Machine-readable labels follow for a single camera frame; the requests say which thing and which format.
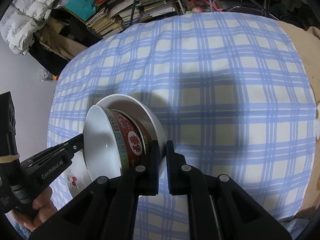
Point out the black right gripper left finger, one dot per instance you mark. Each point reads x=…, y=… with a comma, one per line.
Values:
x=107, y=208

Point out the person's left hand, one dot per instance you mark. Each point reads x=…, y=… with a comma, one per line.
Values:
x=43, y=207

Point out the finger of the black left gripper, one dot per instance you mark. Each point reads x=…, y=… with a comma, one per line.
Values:
x=72, y=145

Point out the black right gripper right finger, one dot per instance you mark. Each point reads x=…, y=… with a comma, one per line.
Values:
x=218, y=208

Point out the white bowl red exterior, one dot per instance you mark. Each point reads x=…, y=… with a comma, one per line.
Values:
x=113, y=142

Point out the stack of books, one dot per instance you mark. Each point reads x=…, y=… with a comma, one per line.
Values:
x=115, y=17

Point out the beige hanging garment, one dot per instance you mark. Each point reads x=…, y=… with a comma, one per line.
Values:
x=51, y=39

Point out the plain white deep plate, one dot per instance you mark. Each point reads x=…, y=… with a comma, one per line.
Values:
x=142, y=113

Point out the white cherry-pattern plate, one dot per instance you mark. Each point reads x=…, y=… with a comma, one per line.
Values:
x=77, y=175

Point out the teal box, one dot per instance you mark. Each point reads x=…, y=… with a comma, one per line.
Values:
x=83, y=9

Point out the green pole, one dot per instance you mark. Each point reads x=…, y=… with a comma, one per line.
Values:
x=132, y=12

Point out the white puffer jacket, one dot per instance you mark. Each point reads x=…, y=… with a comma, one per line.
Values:
x=21, y=20

